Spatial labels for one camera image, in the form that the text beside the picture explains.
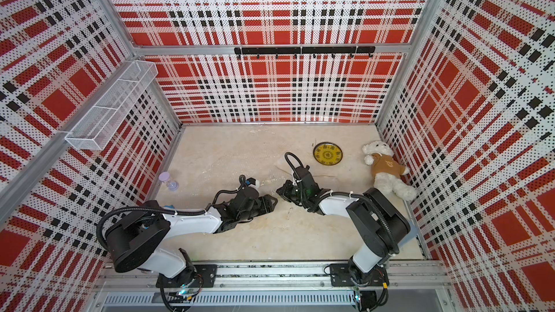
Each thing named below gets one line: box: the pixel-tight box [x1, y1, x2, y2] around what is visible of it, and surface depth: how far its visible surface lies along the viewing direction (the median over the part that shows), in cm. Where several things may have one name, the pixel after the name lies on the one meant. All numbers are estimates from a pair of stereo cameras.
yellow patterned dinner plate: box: [312, 141, 344, 167], surface depth 110 cm
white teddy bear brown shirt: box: [362, 140, 417, 202], surface depth 95 cm
